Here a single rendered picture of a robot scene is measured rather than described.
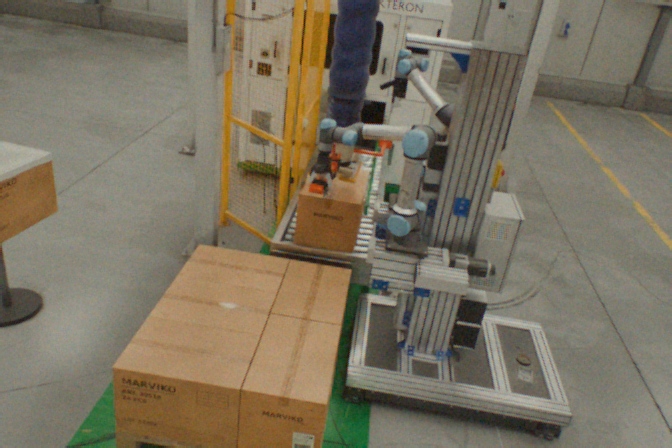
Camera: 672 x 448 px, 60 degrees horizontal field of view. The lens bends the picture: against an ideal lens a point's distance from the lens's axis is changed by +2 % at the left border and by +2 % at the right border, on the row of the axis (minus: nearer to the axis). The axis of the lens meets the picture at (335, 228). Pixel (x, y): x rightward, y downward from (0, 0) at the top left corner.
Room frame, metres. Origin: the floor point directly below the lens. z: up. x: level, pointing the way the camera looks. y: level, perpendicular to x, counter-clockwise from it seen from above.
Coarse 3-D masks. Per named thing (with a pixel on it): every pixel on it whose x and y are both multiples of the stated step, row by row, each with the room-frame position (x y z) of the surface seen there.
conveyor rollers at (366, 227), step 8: (360, 160) 5.13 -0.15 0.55; (368, 160) 5.17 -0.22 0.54; (376, 160) 5.20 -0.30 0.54; (368, 168) 4.94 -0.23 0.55; (376, 176) 4.77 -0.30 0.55; (368, 184) 4.57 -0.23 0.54; (376, 184) 4.58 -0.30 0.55; (296, 216) 3.79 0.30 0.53; (368, 216) 3.94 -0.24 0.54; (368, 224) 3.82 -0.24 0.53; (288, 232) 3.52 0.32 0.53; (360, 232) 3.67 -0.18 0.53; (368, 232) 3.67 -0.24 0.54; (288, 240) 3.42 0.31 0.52; (360, 240) 3.53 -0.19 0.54; (368, 240) 3.58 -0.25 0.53; (360, 248) 3.41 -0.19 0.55
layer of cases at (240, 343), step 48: (192, 288) 2.68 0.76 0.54; (240, 288) 2.74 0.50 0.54; (288, 288) 2.81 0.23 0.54; (336, 288) 2.88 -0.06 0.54; (144, 336) 2.22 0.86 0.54; (192, 336) 2.27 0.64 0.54; (240, 336) 2.32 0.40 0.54; (288, 336) 2.37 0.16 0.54; (336, 336) 2.42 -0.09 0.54; (144, 384) 1.98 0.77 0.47; (192, 384) 1.96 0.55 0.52; (240, 384) 1.98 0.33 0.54; (288, 384) 2.02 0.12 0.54; (144, 432) 1.98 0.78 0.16; (192, 432) 1.96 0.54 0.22; (240, 432) 1.95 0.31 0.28; (288, 432) 1.94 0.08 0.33
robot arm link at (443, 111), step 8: (400, 64) 3.23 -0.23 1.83; (408, 64) 3.22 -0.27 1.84; (416, 64) 3.28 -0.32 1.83; (400, 72) 3.23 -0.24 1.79; (408, 72) 3.22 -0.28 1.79; (416, 72) 3.21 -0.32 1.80; (416, 80) 3.19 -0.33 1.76; (424, 80) 3.19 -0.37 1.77; (416, 88) 3.19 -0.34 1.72; (424, 88) 3.16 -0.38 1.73; (432, 88) 3.17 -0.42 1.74; (424, 96) 3.15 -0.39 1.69; (432, 96) 3.13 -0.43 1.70; (440, 96) 3.15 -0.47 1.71; (432, 104) 3.12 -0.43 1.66; (440, 104) 3.10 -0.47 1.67; (448, 104) 3.11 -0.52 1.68; (440, 112) 3.08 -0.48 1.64; (448, 112) 3.07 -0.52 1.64; (440, 120) 3.09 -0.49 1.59; (448, 120) 3.07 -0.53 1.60
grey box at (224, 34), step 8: (224, 32) 3.92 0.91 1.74; (216, 40) 3.91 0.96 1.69; (224, 40) 3.92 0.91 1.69; (216, 48) 3.91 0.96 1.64; (224, 48) 3.93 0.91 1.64; (216, 56) 3.91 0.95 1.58; (224, 56) 3.93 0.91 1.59; (216, 64) 3.91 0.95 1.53; (224, 64) 3.93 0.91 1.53; (216, 72) 3.91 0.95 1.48; (224, 72) 3.95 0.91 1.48
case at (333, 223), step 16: (336, 176) 3.66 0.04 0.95; (368, 176) 3.82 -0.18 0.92; (304, 192) 3.31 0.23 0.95; (336, 192) 3.38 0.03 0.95; (352, 192) 3.42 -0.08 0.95; (304, 208) 3.28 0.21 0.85; (320, 208) 3.27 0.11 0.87; (336, 208) 3.26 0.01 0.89; (352, 208) 3.25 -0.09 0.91; (304, 224) 3.27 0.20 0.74; (320, 224) 3.27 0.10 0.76; (336, 224) 3.26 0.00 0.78; (352, 224) 3.25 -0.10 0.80; (304, 240) 3.27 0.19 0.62; (320, 240) 3.27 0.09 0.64; (336, 240) 3.26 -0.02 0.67; (352, 240) 3.25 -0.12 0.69
